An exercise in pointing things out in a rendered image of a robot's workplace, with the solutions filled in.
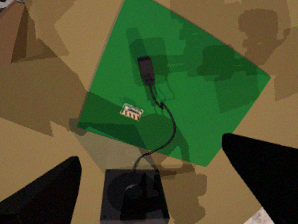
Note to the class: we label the black cable with plug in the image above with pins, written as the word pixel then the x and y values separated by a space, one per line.
pixel 147 74

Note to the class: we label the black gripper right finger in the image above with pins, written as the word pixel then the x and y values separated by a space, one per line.
pixel 271 172

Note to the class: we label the green circuit board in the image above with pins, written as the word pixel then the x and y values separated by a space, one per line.
pixel 206 85

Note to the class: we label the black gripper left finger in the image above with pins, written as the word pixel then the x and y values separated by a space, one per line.
pixel 50 199

